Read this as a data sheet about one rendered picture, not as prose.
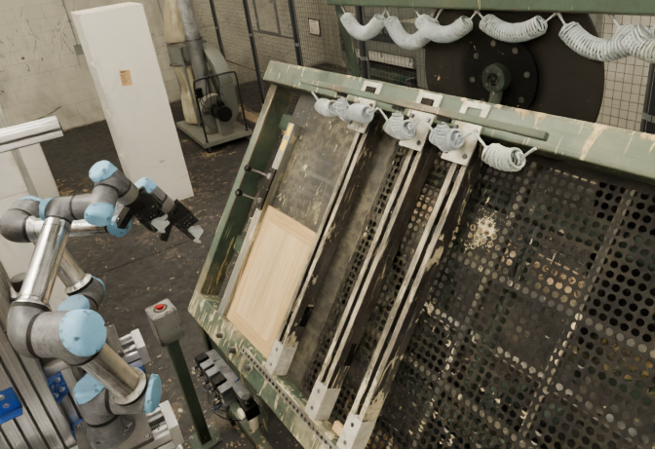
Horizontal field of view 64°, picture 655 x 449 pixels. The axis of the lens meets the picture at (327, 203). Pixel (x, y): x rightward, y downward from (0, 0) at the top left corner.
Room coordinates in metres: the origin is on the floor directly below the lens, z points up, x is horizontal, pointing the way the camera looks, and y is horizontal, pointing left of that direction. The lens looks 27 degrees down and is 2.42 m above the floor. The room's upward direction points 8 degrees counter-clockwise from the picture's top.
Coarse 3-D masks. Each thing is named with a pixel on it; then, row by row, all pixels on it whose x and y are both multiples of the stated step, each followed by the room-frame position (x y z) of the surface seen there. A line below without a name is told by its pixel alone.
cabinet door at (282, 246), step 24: (264, 216) 2.15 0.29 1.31; (288, 216) 2.03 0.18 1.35; (264, 240) 2.07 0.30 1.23; (288, 240) 1.95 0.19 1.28; (312, 240) 1.84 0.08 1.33; (264, 264) 1.99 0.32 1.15; (288, 264) 1.88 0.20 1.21; (240, 288) 2.02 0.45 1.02; (264, 288) 1.91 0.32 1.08; (288, 288) 1.80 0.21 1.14; (240, 312) 1.94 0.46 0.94; (264, 312) 1.83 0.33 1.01; (264, 336) 1.75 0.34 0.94
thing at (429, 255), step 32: (448, 128) 1.41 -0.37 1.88; (480, 128) 1.46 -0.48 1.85; (448, 160) 1.47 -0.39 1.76; (480, 160) 1.48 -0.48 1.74; (448, 192) 1.46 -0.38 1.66; (448, 224) 1.40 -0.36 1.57; (416, 256) 1.39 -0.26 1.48; (416, 288) 1.32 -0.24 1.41; (416, 320) 1.32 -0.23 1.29; (384, 352) 1.29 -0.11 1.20; (384, 384) 1.24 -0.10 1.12; (352, 416) 1.21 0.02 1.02; (352, 448) 1.15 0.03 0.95
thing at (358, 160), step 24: (384, 120) 1.90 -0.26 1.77; (360, 144) 1.85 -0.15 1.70; (360, 168) 1.83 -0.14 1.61; (336, 192) 1.81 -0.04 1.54; (336, 216) 1.76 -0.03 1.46; (336, 240) 1.75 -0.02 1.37; (312, 264) 1.70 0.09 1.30; (312, 288) 1.67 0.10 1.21; (288, 312) 1.66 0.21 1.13; (288, 336) 1.60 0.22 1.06; (288, 360) 1.58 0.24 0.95
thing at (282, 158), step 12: (288, 144) 2.26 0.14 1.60; (276, 156) 2.27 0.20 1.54; (288, 156) 2.25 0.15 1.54; (276, 168) 2.22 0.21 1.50; (276, 180) 2.21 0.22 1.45; (264, 204) 2.16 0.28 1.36; (252, 228) 2.14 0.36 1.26; (252, 240) 2.11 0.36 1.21; (240, 252) 2.12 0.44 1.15; (240, 264) 2.08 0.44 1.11; (240, 276) 2.06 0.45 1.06; (228, 288) 2.05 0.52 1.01; (228, 300) 2.02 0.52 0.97
